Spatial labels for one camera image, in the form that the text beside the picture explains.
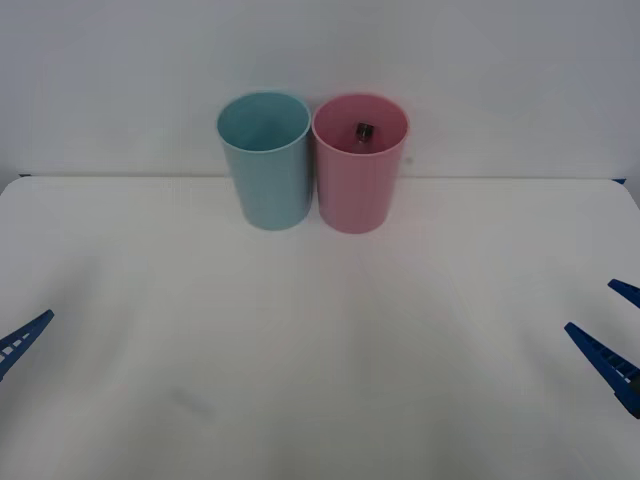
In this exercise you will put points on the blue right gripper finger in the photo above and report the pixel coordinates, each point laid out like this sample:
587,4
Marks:
607,362
627,291

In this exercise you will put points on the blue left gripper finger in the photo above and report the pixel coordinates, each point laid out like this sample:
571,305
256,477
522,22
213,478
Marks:
25,336

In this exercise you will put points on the dark plastic bottle black cap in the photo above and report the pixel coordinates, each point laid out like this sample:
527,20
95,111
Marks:
364,134

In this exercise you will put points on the pale blue plastic bin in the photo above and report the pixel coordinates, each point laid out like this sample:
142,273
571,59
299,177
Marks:
275,195

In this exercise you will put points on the pink plastic bin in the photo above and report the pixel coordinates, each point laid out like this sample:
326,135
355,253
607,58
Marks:
355,195

